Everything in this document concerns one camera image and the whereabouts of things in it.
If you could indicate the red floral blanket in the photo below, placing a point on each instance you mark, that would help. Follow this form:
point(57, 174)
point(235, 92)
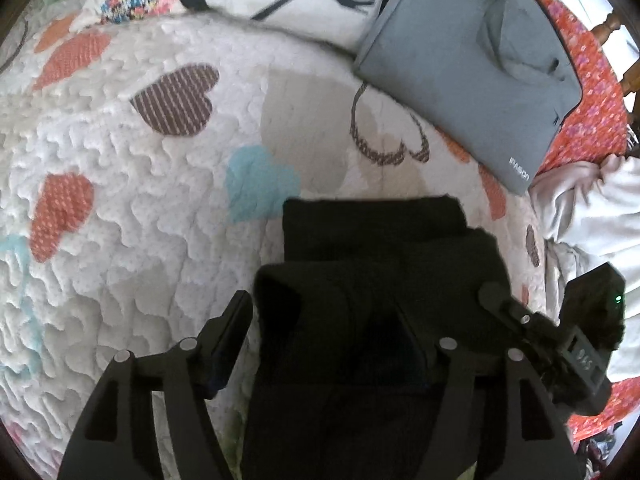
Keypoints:
point(595, 110)

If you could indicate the black pants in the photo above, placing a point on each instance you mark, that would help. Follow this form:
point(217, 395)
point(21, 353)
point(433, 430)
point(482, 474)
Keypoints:
point(350, 285)

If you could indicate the heart-patterned quilt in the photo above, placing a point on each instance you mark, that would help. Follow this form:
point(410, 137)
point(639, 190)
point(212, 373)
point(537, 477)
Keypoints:
point(125, 210)

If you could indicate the white crumpled garment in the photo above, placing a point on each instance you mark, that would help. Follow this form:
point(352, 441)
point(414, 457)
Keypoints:
point(585, 210)

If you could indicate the wooden headboard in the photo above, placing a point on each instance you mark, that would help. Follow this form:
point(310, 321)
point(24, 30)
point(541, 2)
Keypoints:
point(611, 22)

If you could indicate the grey folded shirt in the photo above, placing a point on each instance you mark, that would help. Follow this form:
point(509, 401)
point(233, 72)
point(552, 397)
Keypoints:
point(465, 70)

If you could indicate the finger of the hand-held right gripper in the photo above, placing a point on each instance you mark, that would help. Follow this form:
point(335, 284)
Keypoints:
point(507, 307)

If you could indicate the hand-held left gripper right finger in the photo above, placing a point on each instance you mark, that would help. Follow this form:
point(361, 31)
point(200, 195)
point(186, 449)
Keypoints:
point(452, 360)

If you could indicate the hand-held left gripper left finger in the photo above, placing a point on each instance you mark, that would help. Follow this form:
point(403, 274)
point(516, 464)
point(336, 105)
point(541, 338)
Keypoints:
point(231, 332)

